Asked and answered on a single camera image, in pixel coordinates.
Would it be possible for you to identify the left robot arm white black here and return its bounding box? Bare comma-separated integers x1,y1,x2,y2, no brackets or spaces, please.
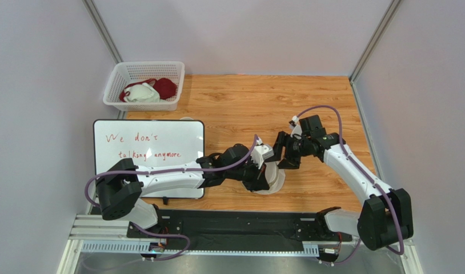
95,144,274,228

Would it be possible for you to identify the whiteboard with red writing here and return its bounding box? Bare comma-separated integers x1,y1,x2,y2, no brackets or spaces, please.
93,119,206,200

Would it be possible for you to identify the white bra in basket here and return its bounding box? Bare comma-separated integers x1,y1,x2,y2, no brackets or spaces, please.
123,83,161,103

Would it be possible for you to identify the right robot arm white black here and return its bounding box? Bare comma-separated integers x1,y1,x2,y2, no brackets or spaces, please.
265,115,414,251

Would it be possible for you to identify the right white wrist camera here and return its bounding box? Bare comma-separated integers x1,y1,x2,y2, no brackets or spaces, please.
289,116,302,137

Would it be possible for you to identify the round white bag lid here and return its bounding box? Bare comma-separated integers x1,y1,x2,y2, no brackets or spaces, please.
263,144,285,193

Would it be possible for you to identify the white plastic basket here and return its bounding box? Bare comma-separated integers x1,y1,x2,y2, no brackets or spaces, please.
103,61,185,112

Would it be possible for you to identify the aluminium frame rail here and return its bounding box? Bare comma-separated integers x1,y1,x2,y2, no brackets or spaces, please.
58,213,423,273

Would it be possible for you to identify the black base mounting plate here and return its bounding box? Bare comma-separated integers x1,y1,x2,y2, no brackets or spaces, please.
90,205,353,253

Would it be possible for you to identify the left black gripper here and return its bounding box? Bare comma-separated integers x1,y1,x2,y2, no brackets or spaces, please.
225,156,270,192

